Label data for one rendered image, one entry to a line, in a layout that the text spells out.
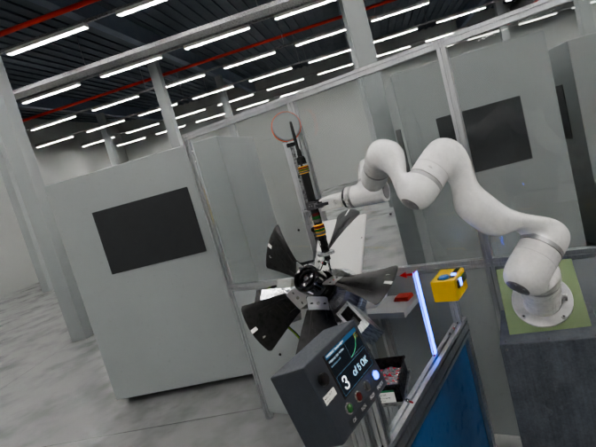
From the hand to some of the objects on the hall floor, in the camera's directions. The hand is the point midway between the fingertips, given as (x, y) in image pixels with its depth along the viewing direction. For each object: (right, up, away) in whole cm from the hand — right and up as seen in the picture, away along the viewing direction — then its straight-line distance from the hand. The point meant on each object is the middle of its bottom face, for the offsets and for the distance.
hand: (313, 204), depth 191 cm
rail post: (+86, -130, +25) cm, 158 cm away
